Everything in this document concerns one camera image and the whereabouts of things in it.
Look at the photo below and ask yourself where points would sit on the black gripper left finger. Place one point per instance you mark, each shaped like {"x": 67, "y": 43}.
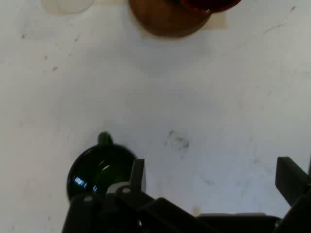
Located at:
{"x": 114, "y": 213}

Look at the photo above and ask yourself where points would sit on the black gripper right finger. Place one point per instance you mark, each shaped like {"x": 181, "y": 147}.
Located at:
{"x": 290, "y": 177}

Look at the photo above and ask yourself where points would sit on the red speckled enamel mug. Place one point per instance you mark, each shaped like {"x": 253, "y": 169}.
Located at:
{"x": 209, "y": 4}

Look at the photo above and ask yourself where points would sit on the dark green glossy mug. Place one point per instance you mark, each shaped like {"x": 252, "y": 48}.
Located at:
{"x": 97, "y": 167}

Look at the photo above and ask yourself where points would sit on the wooden mug tree stand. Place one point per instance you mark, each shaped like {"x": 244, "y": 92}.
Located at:
{"x": 167, "y": 19}

